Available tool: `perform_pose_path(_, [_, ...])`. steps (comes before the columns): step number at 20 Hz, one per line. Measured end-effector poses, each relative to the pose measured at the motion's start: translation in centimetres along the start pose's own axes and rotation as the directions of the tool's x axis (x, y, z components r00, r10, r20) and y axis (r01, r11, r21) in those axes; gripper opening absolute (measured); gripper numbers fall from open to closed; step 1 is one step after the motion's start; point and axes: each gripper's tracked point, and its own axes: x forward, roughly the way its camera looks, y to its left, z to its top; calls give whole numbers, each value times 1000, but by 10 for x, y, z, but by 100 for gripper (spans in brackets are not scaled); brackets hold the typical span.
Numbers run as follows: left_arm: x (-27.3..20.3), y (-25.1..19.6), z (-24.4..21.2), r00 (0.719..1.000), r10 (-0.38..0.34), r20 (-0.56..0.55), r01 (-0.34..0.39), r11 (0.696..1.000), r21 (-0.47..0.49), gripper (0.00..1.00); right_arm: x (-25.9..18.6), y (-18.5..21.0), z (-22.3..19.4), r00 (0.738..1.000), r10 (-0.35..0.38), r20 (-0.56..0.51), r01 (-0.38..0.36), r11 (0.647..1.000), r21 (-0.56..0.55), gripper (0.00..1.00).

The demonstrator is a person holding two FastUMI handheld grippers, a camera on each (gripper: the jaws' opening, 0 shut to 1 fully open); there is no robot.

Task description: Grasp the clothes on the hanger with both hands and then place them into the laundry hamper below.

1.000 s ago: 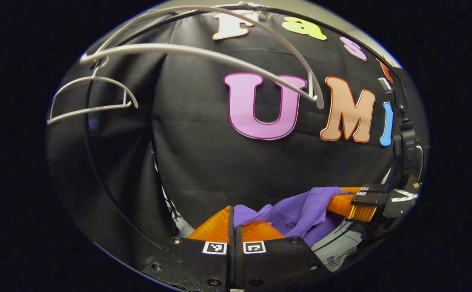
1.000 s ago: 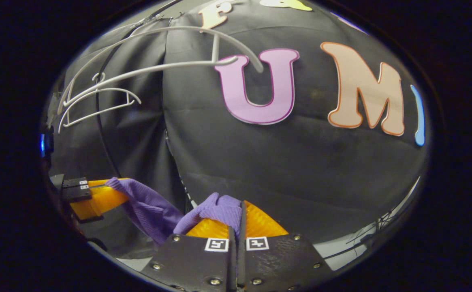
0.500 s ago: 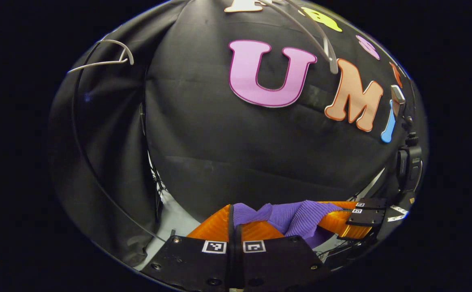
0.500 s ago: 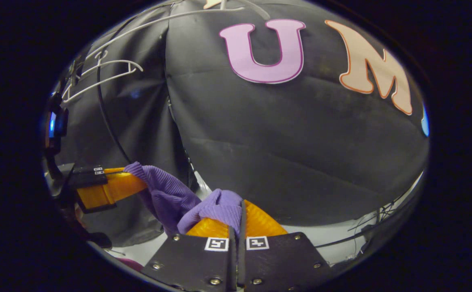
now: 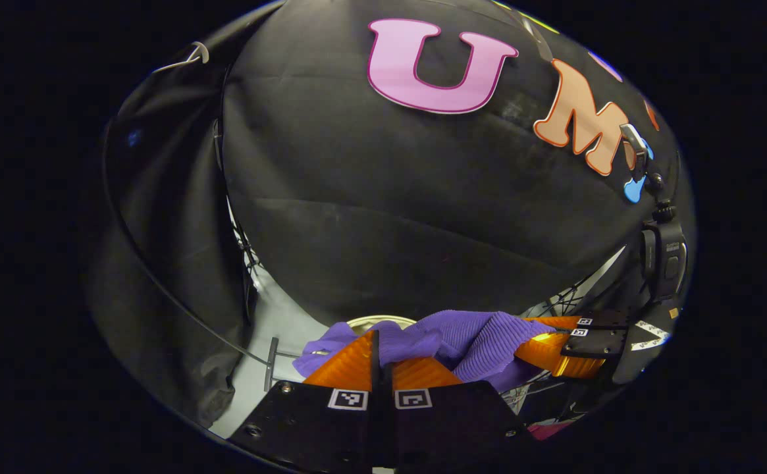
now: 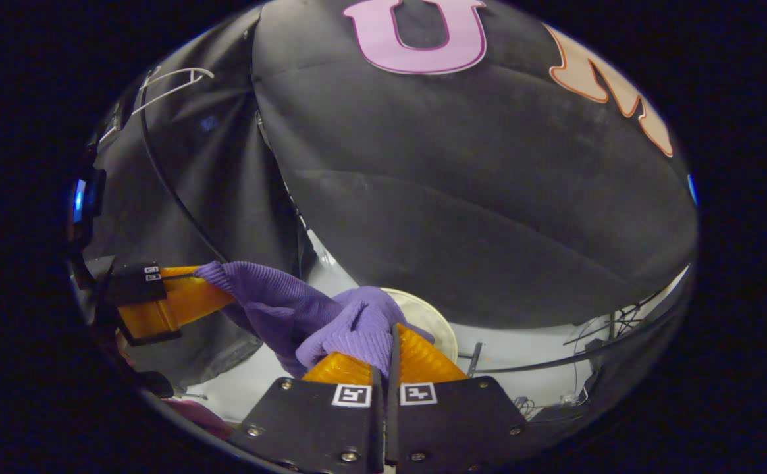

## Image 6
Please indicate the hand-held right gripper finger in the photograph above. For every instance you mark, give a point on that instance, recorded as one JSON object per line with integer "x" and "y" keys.
{"x": 376, "y": 428}
{"x": 393, "y": 421}

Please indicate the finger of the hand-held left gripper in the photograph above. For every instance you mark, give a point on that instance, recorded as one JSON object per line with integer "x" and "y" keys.
{"x": 136, "y": 270}
{"x": 139, "y": 289}

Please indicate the beige laundry hamper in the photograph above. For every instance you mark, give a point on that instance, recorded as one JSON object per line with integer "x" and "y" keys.
{"x": 432, "y": 322}

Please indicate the black clothes rack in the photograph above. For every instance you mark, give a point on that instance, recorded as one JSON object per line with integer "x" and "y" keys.
{"x": 172, "y": 204}

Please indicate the white plastic hanger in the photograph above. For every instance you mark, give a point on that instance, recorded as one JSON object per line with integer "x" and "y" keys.
{"x": 179, "y": 85}

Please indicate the dark red cloth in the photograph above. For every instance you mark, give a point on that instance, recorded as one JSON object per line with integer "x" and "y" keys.
{"x": 202, "y": 418}

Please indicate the black backdrop cloth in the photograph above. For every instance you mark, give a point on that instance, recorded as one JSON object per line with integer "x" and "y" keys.
{"x": 455, "y": 197}

